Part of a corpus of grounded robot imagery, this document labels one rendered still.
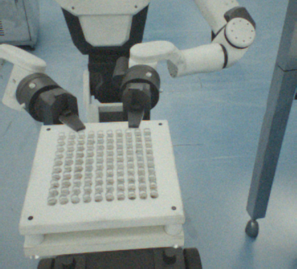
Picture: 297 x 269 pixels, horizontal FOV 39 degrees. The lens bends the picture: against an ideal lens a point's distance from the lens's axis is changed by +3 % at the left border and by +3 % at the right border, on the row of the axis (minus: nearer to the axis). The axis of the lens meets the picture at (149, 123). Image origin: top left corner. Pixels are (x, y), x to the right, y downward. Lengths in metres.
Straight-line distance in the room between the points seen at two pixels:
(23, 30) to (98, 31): 2.15
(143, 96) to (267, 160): 0.90
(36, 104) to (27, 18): 2.40
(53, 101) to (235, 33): 0.50
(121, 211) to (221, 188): 1.50
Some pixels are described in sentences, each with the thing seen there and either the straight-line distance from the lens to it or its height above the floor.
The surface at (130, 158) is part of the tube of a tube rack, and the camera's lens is 0.72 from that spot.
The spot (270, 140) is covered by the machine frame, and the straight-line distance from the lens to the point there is 1.58.
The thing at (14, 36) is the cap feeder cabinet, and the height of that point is 0.14.
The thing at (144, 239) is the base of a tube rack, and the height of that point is 0.96.
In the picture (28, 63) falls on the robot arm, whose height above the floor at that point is 1.05.
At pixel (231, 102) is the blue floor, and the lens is 2.74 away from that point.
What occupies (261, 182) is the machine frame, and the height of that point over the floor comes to 0.33.
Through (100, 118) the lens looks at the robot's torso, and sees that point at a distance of 1.31.
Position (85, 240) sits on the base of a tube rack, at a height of 0.96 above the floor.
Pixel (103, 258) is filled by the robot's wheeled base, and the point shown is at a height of 0.19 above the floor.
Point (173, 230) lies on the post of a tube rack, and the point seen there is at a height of 0.97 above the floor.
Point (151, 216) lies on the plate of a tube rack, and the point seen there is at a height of 1.01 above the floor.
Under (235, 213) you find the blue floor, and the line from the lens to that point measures 2.03.
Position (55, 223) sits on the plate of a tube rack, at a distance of 0.65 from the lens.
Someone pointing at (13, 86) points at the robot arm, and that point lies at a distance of 0.98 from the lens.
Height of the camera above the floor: 1.49
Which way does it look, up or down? 37 degrees down
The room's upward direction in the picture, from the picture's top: straight up
